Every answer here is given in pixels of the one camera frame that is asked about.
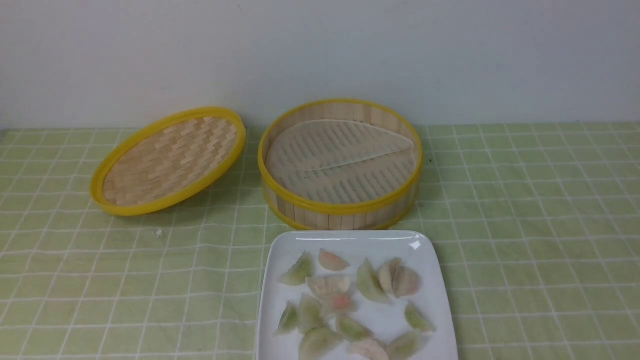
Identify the pink dumpling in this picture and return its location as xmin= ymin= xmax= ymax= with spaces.
xmin=318 ymin=248 xmax=350 ymax=272
xmin=320 ymin=292 xmax=357 ymax=317

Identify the white square plate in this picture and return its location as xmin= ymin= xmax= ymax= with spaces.
xmin=254 ymin=230 xmax=459 ymax=360

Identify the pink dumpling on plate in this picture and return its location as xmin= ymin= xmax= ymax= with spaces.
xmin=320 ymin=292 xmax=357 ymax=317

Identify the bamboo steamer basket yellow rim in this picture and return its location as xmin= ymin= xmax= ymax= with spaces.
xmin=257 ymin=98 xmax=424 ymax=230

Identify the pale beige dumpling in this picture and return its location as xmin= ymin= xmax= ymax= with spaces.
xmin=377 ymin=257 xmax=422 ymax=298

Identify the bamboo steamer lid yellow rim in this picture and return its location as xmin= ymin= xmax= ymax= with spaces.
xmin=89 ymin=106 xmax=247 ymax=217

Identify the pale green dumpling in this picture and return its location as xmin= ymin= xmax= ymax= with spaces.
xmin=298 ymin=326 xmax=345 ymax=360

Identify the small green dumpling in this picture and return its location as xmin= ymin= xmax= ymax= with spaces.
xmin=404 ymin=301 xmax=435 ymax=335

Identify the green checked tablecloth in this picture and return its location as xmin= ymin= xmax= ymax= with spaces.
xmin=0 ymin=123 xmax=640 ymax=360

